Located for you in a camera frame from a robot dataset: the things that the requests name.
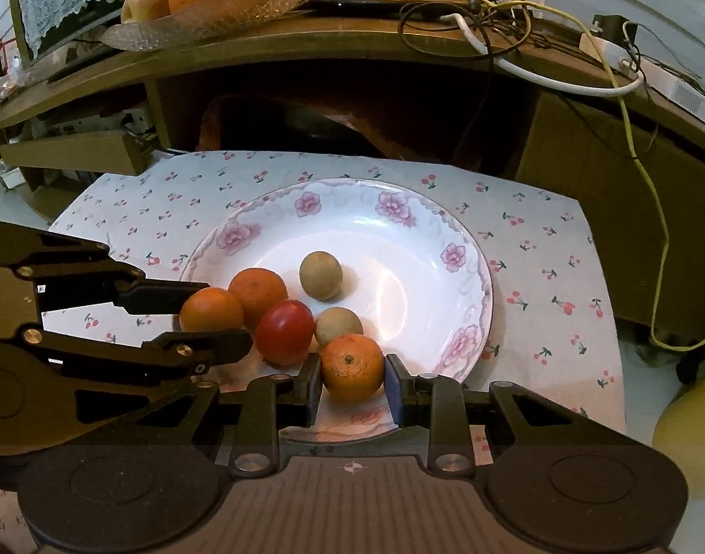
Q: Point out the red tomato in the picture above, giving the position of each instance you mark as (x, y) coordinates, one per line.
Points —
(284, 332)

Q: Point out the small mandarin orange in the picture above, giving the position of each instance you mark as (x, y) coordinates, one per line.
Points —
(352, 366)

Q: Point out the wooden cabinet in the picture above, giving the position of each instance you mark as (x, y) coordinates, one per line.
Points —
(560, 138)

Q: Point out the white floral plate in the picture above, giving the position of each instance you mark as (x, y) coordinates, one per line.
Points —
(398, 277)

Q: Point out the yellow trash bin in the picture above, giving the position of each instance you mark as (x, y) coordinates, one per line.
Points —
(690, 438)

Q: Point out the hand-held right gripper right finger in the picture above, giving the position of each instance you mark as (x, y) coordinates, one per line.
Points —
(393, 388)

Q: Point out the small brown kiwi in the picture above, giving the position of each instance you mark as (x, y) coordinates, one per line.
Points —
(338, 325)
(321, 275)

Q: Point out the yellow apple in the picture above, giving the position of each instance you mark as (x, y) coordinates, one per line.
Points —
(148, 1)

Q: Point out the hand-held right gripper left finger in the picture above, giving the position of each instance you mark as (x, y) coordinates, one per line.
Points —
(313, 388)

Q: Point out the white lace cloth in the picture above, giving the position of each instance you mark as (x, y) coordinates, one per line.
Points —
(58, 0)

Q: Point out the cherry print tablecloth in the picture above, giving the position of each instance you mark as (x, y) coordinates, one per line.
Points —
(537, 254)

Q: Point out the dark television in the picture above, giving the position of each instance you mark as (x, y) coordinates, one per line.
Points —
(93, 14)

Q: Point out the glass fruit tray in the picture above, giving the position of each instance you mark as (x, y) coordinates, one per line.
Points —
(214, 23)

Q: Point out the orange tangerine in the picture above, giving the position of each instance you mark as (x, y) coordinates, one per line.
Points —
(211, 310)

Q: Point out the white power strip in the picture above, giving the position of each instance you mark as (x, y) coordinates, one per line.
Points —
(681, 89)

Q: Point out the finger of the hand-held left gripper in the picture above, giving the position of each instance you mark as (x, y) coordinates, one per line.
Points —
(156, 297)
(214, 346)

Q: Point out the white power adapter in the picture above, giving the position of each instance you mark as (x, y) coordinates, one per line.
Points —
(606, 49)

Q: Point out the large orange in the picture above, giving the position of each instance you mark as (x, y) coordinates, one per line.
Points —
(259, 293)

